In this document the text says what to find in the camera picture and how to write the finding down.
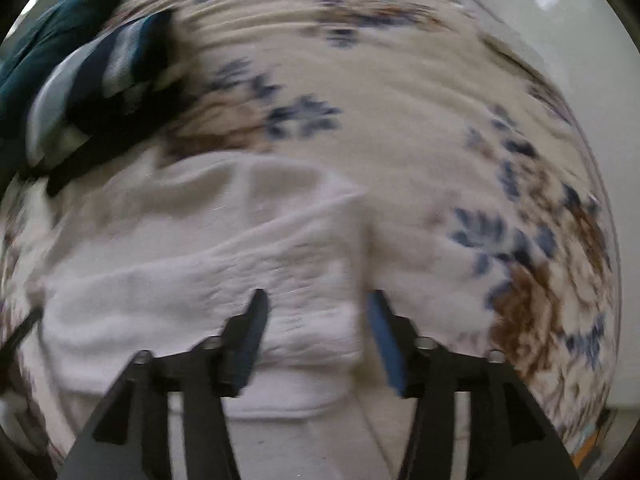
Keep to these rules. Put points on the floral printed blanket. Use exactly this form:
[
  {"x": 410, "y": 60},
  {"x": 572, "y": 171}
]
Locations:
[{"x": 400, "y": 135}]

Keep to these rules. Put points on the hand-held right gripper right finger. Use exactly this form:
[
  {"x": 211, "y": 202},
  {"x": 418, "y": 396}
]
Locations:
[{"x": 386, "y": 345}]

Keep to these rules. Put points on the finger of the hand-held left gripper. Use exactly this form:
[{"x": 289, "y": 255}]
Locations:
[{"x": 20, "y": 335}]

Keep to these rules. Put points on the white cloth garment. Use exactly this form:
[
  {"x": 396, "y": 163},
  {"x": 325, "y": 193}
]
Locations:
[{"x": 200, "y": 280}]

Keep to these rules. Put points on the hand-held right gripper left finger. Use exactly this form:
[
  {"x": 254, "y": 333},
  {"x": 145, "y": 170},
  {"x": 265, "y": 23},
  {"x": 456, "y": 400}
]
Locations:
[{"x": 250, "y": 345}]

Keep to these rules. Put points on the dark teal cloth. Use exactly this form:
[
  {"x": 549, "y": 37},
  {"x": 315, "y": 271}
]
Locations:
[{"x": 45, "y": 40}]

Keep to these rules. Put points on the navy white striped garment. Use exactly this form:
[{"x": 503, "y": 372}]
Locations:
[{"x": 100, "y": 85}]

